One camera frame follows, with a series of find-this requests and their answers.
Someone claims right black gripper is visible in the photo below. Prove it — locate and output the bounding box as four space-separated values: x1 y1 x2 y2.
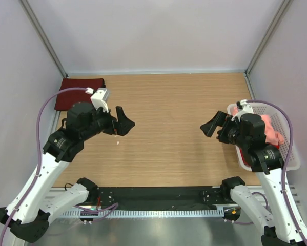
200 110 249 149

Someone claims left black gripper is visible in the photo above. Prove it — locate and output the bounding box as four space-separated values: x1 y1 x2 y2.
80 102 134 141

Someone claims pink t-shirt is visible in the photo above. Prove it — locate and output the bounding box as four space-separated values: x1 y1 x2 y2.
227 104 285 147

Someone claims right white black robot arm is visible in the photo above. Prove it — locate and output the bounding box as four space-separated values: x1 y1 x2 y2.
200 111 307 245

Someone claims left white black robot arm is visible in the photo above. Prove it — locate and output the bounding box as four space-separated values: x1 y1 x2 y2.
0 102 135 243

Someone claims folded dark red t-shirt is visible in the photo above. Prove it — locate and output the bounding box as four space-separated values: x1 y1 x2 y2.
54 78 103 111

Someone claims white plastic basket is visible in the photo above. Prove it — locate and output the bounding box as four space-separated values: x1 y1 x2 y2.
227 101 301 172

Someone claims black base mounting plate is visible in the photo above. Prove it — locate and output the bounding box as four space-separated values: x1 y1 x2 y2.
81 186 236 211

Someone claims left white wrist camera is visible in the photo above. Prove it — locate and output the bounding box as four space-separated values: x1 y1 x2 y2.
85 87 110 113

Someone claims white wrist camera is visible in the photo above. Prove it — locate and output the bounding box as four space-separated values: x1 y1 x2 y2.
230 99 254 121
85 87 110 113

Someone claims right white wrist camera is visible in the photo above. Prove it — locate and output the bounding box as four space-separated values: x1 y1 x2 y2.
230 99 254 121

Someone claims white slotted cable duct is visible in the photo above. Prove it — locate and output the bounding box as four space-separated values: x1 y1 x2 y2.
57 208 224 219

